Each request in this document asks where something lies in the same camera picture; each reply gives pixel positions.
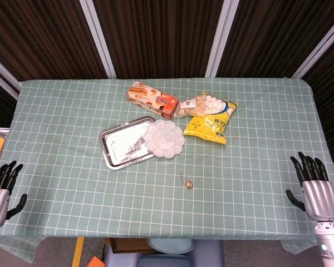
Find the orange biscuit box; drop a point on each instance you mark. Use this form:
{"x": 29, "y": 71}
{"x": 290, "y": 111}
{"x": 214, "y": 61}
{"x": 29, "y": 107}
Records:
{"x": 153, "y": 101}

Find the light blue round stool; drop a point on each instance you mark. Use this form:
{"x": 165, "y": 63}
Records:
{"x": 171, "y": 245}

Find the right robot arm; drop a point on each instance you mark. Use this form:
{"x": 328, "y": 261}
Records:
{"x": 330, "y": 244}

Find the brown cardboard box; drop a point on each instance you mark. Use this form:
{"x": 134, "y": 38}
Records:
{"x": 128, "y": 245}

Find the yellow snack bag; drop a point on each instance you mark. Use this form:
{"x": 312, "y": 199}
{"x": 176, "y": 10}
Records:
{"x": 208, "y": 128}

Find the clear bag of puffed snacks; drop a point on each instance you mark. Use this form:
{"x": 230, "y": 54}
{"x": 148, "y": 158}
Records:
{"x": 203, "y": 107}

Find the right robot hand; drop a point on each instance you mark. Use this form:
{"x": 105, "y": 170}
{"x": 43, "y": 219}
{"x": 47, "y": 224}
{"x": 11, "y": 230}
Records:
{"x": 320, "y": 198}

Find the small golden bell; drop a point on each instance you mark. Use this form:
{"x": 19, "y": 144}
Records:
{"x": 188, "y": 183}

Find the green checkered tablecloth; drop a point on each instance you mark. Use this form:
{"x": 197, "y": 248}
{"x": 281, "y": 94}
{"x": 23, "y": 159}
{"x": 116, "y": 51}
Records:
{"x": 167, "y": 194}

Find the orange device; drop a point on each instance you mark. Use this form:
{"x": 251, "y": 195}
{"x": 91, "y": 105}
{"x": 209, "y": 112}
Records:
{"x": 96, "y": 262}

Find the silver metal tray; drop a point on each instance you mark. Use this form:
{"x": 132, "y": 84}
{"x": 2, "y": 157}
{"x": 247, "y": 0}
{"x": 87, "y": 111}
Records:
{"x": 122, "y": 144}

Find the white flower-shaped paint palette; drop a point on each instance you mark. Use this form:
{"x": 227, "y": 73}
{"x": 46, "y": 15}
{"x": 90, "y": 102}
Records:
{"x": 164, "y": 138}

